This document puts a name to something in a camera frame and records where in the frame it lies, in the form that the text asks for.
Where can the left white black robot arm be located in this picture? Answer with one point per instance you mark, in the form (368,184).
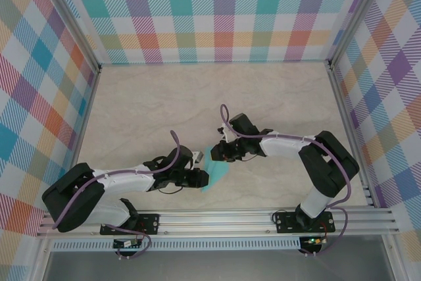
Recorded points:
(125,183)

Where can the small black circuit board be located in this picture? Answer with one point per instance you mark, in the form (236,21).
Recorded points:
(126,244)

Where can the aluminium table side rail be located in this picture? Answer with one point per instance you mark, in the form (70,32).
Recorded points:
(349,129)
(82,129)

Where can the grey metal panel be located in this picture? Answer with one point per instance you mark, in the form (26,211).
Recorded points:
(213,266)

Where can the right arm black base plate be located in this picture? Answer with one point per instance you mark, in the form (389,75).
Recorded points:
(283,221)

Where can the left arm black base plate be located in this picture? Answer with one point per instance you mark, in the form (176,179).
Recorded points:
(151,223)

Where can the aluminium frame post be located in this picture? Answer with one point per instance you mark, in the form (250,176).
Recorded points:
(77,21)
(358,14)

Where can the long aluminium mounting rail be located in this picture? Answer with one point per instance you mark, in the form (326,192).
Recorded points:
(213,223)

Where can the teal cloth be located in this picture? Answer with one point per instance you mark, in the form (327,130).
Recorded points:
(217,172)

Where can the circuit board with green light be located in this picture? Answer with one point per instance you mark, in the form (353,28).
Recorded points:
(314,241)

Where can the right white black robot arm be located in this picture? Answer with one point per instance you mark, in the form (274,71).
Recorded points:
(279,148)

